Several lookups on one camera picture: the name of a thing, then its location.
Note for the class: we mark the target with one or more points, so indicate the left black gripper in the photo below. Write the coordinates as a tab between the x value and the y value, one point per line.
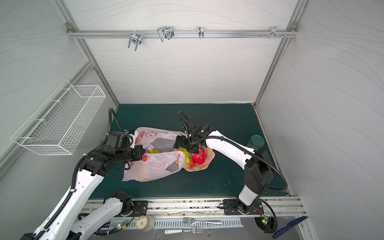
139	153

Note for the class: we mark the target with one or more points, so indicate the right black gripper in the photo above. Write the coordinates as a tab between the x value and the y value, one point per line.
182	144

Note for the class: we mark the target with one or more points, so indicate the red dragon fruit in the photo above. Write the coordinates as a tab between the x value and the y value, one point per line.
200	158

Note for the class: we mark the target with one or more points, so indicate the pink strawberry plastic bag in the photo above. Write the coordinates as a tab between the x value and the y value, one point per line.
155	166

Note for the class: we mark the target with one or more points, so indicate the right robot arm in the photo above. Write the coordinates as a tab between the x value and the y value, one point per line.
260	175

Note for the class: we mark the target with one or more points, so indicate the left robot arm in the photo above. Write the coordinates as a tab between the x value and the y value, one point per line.
63	223

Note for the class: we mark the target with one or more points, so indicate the small red lychee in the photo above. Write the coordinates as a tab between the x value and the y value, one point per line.
192	164

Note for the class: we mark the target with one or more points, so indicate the peach scalloped fruit plate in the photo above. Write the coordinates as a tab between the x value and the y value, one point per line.
210	157

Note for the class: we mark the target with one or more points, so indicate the green table mat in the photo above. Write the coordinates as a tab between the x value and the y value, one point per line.
222	178

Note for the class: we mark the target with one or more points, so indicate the green lidded glass jar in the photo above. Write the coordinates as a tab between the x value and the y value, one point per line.
256	142

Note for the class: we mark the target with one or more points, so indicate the silver fork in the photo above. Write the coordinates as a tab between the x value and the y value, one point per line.
194	222

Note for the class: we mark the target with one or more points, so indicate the metal hook clamp middle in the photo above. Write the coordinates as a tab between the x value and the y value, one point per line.
165	32

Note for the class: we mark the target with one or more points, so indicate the metal hook clamp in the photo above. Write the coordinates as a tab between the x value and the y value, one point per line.
135	40
165	32

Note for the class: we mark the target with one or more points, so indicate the metal hook clamp left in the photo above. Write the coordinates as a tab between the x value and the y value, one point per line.
135	40

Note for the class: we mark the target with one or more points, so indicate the black round fan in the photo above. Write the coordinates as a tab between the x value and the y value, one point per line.
267	225

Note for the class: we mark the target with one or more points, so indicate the blue plastic tool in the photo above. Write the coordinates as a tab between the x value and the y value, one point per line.
289	226

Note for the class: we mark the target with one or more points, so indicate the metal bolt clamp right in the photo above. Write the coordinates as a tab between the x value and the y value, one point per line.
274	33

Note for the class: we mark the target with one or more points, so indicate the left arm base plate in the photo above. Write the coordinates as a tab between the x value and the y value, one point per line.
141	208

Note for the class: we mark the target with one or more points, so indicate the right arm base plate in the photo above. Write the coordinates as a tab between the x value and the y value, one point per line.
233	207

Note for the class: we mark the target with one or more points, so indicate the white wire basket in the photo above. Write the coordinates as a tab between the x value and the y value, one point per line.
58	125

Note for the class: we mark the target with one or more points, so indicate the white handled fork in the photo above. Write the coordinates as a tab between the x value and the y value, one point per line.
194	230

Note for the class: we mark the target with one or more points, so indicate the metal ring clamp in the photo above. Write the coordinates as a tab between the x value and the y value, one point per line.
201	32

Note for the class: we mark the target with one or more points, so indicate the aluminium cross rail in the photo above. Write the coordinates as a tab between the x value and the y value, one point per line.
179	34

